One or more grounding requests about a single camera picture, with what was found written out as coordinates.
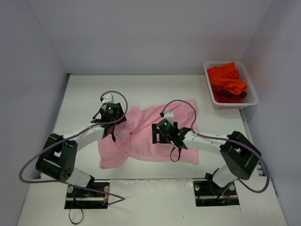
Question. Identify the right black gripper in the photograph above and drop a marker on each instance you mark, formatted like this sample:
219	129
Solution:
156	134

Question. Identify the white plastic basket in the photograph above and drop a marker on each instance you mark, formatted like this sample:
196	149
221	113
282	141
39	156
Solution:
250	99

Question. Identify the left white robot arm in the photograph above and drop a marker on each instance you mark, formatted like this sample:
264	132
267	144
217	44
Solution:
58	162

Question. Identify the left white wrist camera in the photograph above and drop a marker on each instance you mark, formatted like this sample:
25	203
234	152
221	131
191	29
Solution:
107	99

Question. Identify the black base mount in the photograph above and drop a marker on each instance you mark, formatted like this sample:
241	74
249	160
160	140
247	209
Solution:
207	194
87	200

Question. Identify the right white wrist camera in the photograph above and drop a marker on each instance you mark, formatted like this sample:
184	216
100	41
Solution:
168	115

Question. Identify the dark red t shirt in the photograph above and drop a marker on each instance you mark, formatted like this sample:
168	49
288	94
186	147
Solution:
220	98

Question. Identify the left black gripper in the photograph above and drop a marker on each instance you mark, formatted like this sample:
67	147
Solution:
109	125

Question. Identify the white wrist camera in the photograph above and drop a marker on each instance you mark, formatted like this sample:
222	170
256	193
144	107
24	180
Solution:
168	115
107	99

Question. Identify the pink t shirt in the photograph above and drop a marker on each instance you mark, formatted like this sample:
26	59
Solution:
133	138

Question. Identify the orange t shirt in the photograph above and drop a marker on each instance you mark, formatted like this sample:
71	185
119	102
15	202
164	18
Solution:
226	77

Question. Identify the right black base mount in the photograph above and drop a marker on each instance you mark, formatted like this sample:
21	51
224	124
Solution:
207	194

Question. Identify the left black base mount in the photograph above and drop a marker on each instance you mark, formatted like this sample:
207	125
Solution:
87	200

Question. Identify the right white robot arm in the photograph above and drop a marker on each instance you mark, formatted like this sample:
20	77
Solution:
239	154

